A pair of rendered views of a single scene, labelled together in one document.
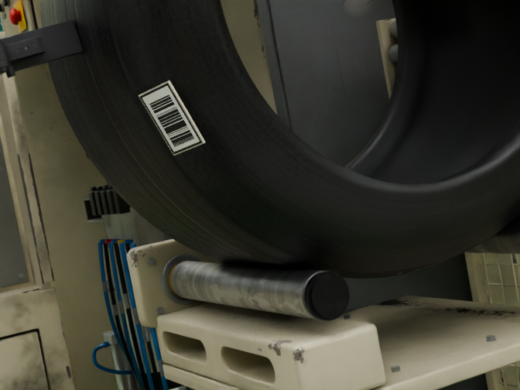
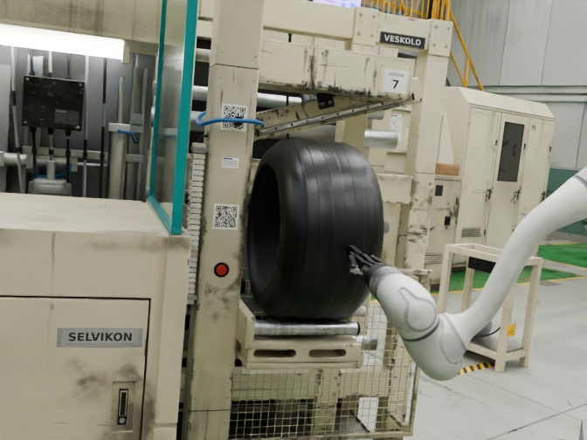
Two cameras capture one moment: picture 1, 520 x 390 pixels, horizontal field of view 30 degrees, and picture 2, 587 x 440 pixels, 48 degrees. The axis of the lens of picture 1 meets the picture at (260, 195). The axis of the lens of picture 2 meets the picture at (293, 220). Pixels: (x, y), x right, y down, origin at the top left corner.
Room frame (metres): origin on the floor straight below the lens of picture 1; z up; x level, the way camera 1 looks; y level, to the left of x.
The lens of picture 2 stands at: (0.77, 1.96, 1.46)
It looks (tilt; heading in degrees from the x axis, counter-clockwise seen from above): 7 degrees down; 279
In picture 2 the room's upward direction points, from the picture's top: 5 degrees clockwise
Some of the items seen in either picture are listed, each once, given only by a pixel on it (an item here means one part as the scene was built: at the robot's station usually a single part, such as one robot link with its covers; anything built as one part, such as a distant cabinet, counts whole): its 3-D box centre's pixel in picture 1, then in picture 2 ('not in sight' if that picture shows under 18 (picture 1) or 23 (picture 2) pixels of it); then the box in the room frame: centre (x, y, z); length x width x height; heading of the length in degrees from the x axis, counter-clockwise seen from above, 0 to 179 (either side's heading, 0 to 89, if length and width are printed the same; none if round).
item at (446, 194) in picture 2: not in sight; (410, 230); (0.65, -5.14, 0.62); 0.91 x 0.58 x 1.25; 49
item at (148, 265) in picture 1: (280, 254); (237, 314); (1.25, -0.01, 0.90); 0.40 x 0.03 x 0.10; 116
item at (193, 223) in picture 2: not in sight; (194, 223); (1.37, 0.11, 1.19); 0.05 x 0.04 x 0.48; 116
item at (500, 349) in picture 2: not in sight; (486, 304); (0.08, -2.96, 0.40); 0.60 x 0.35 x 0.80; 139
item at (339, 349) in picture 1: (254, 345); (300, 348); (1.02, 0.03, 0.84); 0.36 x 0.09 x 0.06; 26
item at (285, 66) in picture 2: not in sight; (321, 72); (1.11, -0.41, 1.71); 0.61 x 0.25 x 0.15; 26
